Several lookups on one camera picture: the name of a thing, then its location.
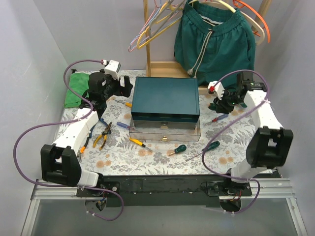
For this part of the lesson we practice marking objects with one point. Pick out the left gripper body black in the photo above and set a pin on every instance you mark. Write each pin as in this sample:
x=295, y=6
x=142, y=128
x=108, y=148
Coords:
x=122, y=85

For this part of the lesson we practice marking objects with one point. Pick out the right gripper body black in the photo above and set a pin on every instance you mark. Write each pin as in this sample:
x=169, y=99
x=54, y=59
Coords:
x=222, y=102

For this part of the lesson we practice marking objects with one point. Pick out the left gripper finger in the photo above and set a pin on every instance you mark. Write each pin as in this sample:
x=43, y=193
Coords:
x=127, y=87
x=120, y=91

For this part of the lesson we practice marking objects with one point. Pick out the blue red screwdriver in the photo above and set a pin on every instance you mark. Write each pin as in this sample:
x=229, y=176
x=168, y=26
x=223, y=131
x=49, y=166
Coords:
x=123, y=125
x=218, y=118

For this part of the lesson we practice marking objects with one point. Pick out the orange handled screwdriver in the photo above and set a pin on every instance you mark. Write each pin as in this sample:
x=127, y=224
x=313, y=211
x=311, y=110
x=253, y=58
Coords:
x=125, y=103

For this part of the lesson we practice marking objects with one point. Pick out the long green screwdriver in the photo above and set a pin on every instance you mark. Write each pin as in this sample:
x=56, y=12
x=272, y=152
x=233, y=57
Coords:
x=212, y=146

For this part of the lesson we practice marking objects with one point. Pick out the yellow black screwdriver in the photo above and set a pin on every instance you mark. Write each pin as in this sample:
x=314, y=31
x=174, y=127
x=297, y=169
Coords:
x=139, y=143

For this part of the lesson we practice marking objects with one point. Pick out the clear acrylic drawer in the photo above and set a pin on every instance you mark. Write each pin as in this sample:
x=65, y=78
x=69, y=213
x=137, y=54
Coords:
x=165, y=129

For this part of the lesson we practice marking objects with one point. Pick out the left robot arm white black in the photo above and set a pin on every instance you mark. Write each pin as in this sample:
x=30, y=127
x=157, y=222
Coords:
x=59, y=162

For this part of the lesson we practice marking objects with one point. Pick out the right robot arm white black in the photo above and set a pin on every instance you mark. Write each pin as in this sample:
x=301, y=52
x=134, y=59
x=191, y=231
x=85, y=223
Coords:
x=269, y=147

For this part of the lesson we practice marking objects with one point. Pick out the wooden rack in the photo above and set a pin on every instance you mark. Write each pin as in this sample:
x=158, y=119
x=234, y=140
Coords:
x=174, y=69

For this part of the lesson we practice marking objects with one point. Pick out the green folded cloth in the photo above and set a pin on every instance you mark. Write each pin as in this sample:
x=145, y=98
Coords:
x=78, y=82

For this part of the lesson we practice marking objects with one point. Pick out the teal drawer box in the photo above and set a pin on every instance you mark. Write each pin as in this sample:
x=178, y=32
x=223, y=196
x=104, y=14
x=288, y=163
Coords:
x=165, y=99

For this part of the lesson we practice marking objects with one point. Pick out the stubby green screwdriver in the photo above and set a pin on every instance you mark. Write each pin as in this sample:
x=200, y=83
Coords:
x=178, y=150

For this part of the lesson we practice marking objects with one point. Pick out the yellow hanger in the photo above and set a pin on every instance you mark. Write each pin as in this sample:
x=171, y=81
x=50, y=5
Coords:
x=144, y=37

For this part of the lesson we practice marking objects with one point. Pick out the green shorts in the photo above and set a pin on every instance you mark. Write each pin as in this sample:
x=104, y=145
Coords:
x=208, y=64

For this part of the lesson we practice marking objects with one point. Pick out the cream hanger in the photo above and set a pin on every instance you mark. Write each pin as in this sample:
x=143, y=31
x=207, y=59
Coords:
x=246, y=19

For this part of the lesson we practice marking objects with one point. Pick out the pink hanger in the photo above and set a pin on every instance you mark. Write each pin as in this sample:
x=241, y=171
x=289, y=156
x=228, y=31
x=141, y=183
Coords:
x=147, y=19

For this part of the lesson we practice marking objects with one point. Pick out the grey hanger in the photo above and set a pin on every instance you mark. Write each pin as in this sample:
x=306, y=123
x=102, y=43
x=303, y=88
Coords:
x=168, y=16

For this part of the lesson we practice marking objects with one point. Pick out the orange hanger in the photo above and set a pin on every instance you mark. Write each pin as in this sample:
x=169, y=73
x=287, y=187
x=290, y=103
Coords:
x=259, y=14

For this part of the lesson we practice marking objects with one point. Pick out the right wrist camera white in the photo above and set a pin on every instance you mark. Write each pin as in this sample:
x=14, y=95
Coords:
x=216, y=88

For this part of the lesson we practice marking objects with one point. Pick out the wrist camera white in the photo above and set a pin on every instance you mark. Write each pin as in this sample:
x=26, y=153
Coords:
x=216, y=88
x=111, y=67

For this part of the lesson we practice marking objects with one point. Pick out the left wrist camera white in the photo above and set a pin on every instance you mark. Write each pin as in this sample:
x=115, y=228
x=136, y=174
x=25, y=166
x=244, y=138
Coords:
x=111, y=67

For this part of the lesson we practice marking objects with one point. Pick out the blue handled cutters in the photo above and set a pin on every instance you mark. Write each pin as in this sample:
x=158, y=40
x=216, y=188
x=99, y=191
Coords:
x=97, y=129

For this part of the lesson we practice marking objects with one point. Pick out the yellow handled pliers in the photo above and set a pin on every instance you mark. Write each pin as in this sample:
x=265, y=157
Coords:
x=103, y=136

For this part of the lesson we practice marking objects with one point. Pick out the orange handled cutters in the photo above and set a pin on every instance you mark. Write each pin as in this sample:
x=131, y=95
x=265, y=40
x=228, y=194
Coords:
x=81, y=150

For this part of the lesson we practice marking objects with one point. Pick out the aluminium rail frame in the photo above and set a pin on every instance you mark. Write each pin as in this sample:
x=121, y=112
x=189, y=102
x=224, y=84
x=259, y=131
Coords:
x=166, y=206

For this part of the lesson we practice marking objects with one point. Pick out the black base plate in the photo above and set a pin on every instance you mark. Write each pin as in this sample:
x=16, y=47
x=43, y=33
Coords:
x=170, y=190

